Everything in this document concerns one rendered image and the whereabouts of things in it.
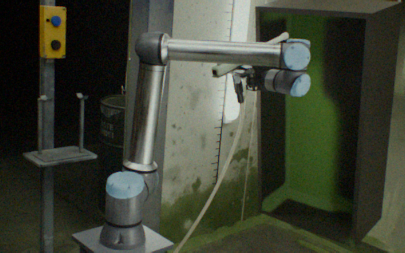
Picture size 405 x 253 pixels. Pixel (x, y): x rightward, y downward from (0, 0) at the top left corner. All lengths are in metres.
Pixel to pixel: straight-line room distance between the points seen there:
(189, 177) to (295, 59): 1.60
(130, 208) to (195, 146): 1.26
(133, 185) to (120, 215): 0.13
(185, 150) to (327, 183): 0.89
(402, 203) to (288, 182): 0.82
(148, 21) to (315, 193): 1.44
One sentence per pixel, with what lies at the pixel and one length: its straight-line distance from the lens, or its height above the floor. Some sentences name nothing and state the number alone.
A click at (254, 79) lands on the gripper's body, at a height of 1.33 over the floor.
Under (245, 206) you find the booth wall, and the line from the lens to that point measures 3.69.
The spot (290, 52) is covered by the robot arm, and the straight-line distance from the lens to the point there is 1.76.
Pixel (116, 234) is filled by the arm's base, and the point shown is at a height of 0.70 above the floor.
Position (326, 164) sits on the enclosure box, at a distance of 2.98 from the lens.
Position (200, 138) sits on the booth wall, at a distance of 3.15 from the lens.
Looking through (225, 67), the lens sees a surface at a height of 1.36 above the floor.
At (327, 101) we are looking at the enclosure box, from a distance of 2.83.
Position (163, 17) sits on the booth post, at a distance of 2.79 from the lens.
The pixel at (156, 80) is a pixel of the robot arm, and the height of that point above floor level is 1.30.
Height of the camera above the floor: 1.59
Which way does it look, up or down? 14 degrees down
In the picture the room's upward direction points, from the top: 5 degrees clockwise
